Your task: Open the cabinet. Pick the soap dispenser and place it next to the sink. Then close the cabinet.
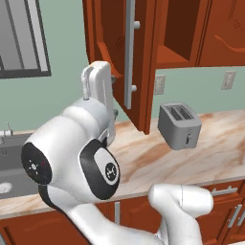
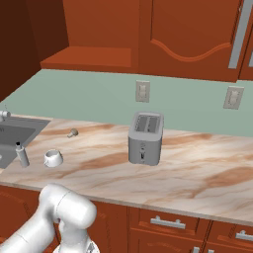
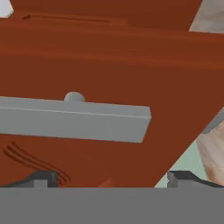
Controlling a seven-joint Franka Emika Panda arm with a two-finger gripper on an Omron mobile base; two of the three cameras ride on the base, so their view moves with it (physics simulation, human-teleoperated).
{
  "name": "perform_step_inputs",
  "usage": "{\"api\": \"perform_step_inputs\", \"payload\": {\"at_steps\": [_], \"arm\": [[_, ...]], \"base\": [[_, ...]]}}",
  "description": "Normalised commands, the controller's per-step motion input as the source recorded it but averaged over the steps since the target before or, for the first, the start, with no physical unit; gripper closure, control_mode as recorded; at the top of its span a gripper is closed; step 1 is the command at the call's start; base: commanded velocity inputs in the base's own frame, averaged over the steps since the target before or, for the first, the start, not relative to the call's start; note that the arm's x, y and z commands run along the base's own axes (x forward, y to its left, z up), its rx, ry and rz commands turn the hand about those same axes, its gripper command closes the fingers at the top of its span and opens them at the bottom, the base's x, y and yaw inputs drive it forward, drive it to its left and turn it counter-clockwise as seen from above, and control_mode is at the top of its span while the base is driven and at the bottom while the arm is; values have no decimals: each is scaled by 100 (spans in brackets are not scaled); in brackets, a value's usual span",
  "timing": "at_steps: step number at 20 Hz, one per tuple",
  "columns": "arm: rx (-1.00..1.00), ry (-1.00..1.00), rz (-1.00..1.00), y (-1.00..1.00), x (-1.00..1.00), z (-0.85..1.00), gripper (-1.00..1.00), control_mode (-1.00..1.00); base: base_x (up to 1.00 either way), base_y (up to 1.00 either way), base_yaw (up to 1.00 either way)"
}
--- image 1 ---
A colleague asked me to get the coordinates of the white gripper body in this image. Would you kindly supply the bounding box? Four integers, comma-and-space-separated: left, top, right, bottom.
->
88, 60, 117, 146

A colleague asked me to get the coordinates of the red-brown base cabinet door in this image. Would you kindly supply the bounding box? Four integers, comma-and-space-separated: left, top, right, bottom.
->
0, 202, 116, 245
223, 207, 245, 245
196, 199, 245, 245
119, 194, 163, 245

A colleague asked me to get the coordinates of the grey sink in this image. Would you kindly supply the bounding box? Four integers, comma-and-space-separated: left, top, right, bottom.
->
0, 131, 43, 201

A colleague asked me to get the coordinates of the red-brown arched cabinet door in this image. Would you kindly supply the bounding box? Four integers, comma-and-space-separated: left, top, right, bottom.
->
195, 0, 245, 68

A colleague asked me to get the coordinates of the grey toaster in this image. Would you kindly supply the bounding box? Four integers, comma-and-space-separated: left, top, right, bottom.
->
157, 101, 203, 151

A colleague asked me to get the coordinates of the grey framed window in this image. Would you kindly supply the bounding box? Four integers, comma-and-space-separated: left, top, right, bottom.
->
0, 0, 53, 79

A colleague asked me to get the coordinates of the silver tap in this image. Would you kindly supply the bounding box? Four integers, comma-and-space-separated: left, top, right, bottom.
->
0, 122, 14, 139

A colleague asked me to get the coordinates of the red-brown drawer front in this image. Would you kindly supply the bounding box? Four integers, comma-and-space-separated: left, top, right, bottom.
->
204, 179, 245, 205

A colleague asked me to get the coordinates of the red-brown wall cabinet door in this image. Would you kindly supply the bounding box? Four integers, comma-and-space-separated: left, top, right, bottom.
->
81, 0, 158, 135

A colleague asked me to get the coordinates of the long grey cabinet door handle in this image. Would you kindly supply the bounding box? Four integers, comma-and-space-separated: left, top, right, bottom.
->
123, 0, 142, 110

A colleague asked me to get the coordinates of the white wall outlet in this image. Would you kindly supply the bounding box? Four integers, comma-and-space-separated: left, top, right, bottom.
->
154, 74, 167, 96
221, 70, 237, 91

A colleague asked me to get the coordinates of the red-brown wall cabinet body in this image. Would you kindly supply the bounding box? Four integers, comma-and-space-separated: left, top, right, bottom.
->
155, 0, 212, 70

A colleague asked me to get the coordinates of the grey base cabinet handle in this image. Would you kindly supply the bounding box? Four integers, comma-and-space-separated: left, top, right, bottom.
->
227, 204, 244, 229
114, 201, 122, 226
236, 209, 245, 228

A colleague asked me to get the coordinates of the grey drawer handle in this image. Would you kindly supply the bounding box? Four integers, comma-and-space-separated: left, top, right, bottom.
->
210, 186, 239, 197

